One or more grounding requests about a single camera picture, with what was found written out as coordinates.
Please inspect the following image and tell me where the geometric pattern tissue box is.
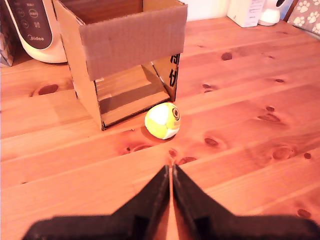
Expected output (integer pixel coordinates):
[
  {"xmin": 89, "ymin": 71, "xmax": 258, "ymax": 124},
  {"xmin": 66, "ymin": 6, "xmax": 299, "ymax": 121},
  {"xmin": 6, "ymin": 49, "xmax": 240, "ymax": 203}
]
[{"xmin": 0, "ymin": 32, "xmax": 16, "ymax": 68}]

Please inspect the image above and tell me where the wooden chair frame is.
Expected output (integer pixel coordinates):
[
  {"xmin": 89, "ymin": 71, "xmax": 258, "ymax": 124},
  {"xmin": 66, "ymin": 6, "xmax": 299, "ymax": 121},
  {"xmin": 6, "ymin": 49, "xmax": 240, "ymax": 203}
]
[{"xmin": 283, "ymin": 0, "xmax": 300, "ymax": 23}]

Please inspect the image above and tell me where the cardboard dice tower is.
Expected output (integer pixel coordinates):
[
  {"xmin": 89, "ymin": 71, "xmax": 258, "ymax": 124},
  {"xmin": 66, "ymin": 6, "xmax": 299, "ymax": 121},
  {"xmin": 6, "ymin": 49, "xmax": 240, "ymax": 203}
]
[{"xmin": 51, "ymin": 0, "xmax": 189, "ymax": 132}]

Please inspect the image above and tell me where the small white round camera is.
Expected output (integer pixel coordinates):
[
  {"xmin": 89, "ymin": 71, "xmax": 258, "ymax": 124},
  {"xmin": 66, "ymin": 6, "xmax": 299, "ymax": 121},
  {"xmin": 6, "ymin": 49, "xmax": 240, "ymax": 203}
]
[{"xmin": 257, "ymin": 0, "xmax": 288, "ymax": 27}]

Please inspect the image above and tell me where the yellow and white footbag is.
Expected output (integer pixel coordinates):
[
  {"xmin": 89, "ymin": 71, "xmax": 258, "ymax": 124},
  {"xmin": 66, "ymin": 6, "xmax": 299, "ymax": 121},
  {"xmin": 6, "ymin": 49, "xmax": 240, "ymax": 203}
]
[{"xmin": 144, "ymin": 101, "xmax": 182, "ymax": 140}]

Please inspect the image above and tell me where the white appliance with dark panel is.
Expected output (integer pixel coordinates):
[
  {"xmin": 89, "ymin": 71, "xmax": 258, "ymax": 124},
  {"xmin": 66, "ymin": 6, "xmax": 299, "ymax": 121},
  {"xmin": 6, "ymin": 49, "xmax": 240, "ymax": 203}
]
[{"xmin": 3, "ymin": 0, "xmax": 68, "ymax": 64}]

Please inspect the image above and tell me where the white printed carton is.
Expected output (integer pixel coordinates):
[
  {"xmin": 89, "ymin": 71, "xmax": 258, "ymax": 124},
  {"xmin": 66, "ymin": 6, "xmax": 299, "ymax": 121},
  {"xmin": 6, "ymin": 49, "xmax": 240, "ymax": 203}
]
[{"xmin": 226, "ymin": 0, "xmax": 266, "ymax": 28}]

